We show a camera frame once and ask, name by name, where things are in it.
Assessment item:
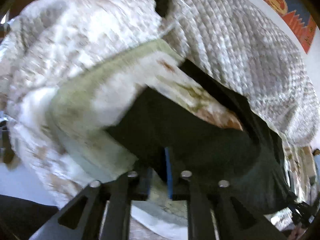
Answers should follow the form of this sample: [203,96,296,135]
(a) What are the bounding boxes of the red and blue wall poster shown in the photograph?
[264,0,317,53]

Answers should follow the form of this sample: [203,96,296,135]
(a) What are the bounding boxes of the quilted beige comforter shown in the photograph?
[1,0,319,206]

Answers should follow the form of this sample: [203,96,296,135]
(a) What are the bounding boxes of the black pants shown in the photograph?
[106,60,296,215]

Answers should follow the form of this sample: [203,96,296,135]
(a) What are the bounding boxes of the floral fleece blanket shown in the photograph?
[46,40,242,182]

